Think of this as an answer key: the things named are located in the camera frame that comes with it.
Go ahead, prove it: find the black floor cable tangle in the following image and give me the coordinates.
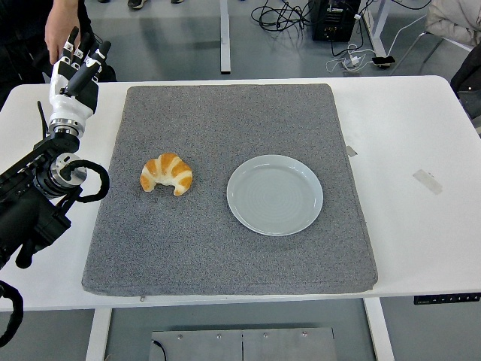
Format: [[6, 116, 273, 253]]
[[250, 0, 313, 37]]

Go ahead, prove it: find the white charger cable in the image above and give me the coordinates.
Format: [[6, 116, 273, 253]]
[[325, 44, 377, 73]]

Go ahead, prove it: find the black jacket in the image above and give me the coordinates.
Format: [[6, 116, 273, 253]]
[[449, 48, 481, 117]]

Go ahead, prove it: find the white background table leg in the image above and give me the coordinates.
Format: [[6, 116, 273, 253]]
[[219, 0, 232, 75], [366, 0, 390, 57]]

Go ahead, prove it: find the thin black cable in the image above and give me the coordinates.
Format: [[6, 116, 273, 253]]
[[151, 340, 168, 361]]

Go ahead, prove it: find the person's hand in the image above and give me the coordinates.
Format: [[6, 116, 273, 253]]
[[44, 0, 81, 65]]

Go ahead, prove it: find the grey metal chair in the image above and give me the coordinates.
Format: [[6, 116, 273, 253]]
[[390, 32, 475, 76]]

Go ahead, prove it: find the black power cable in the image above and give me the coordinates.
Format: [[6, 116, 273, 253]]
[[329, 36, 349, 71]]

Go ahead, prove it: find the black phone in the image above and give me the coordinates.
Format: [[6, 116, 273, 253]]
[[371, 55, 397, 70]]

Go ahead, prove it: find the grey metal plate with screws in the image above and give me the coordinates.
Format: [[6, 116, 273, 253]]
[[151, 326, 337, 361]]

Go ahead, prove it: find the pale grey round plate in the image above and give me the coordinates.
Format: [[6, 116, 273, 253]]
[[226, 154, 325, 237]]

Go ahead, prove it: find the croissant bread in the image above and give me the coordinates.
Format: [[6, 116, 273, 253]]
[[140, 152, 195, 197]]

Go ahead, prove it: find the beige coat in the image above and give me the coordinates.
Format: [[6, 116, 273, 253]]
[[425, 0, 481, 48]]

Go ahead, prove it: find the grey felt mat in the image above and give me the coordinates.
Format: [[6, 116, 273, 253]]
[[81, 83, 379, 297]]

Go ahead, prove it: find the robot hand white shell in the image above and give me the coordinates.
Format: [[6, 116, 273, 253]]
[[47, 26, 113, 123]]

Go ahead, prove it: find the black computer case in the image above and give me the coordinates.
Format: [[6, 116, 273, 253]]
[[310, 0, 364, 42]]

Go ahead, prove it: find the black table control panel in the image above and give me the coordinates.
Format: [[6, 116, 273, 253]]
[[413, 292, 481, 305]]

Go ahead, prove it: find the person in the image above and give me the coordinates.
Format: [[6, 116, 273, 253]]
[[0, 0, 117, 99]]

